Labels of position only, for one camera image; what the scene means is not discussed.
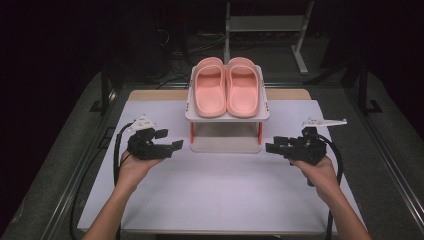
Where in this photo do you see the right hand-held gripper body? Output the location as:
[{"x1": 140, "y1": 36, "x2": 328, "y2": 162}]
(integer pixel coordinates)
[{"x1": 281, "y1": 117, "x2": 348, "y2": 167}]

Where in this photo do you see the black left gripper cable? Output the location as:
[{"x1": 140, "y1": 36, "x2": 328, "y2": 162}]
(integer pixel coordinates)
[{"x1": 68, "y1": 121, "x2": 135, "y2": 240}]

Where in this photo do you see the person's left hand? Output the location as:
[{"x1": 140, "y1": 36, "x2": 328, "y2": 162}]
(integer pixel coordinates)
[{"x1": 114, "y1": 149, "x2": 165, "y2": 196}]

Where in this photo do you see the black metal stand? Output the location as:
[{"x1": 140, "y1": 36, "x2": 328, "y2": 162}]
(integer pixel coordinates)
[
  {"x1": 343, "y1": 59, "x2": 384, "y2": 116},
  {"x1": 89, "y1": 62, "x2": 118, "y2": 116}
]

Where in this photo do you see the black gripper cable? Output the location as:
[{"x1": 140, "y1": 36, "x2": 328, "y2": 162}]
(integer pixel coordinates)
[
  {"x1": 68, "y1": 121, "x2": 135, "y2": 240},
  {"x1": 305, "y1": 132, "x2": 345, "y2": 240}
]

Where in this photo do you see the white metal desk frame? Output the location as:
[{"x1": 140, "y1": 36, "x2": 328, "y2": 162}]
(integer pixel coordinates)
[{"x1": 223, "y1": 0, "x2": 316, "y2": 76}]

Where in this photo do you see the metal frame rail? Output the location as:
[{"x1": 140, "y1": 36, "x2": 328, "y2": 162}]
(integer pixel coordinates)
[
  {"x1": 39, "y1": 89, "x2": 128, "y2": 240},
  {"x1": 344, "y1": 85, "x2": 424, "y2": 231}
]

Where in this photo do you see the pink slipper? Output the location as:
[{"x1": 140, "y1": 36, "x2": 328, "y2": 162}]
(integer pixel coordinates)
[
  {"x1": 225, "y1": 56, "x2": 261, "y2": 119},
  {"x1": 193, "y1": 56, "x2": 228, "y2": 119}
]

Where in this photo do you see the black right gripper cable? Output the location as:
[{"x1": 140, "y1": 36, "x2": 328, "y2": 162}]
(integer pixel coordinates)
[{"x1": 305, "y1": 132, "x2": 345, "y2": 240}]

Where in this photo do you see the bundle of floor cables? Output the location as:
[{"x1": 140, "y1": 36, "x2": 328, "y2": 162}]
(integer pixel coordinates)
[{"x1": 155, "y1": 28, "x2": 228, "y2": 90}]

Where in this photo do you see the wooden table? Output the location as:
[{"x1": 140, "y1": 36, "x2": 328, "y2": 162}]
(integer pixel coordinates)
[{"x1": 78, "y1": 88, "x2": 366, "y2": 237}]

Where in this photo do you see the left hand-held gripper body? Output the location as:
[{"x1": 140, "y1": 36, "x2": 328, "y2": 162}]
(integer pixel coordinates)
[{"x1": 126, "y1": 115, "x2": 175, "y2": 161}]

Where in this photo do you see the white table cloth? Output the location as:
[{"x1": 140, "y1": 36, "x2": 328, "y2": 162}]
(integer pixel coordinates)
[{"x1": 76, "y1": 99, "x2": 366, "y2": 235}]

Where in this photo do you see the person's right hand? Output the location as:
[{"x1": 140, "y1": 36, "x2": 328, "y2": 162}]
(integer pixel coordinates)
[{"x1": 288, "y1": 155, "x2": 342, "y2": 202}]

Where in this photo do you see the white two-tier shoe rack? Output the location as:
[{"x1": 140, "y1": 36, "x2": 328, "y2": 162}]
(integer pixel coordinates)
[{"x1": 184, "y1": 64, "x2": 271, "y2": 155}]

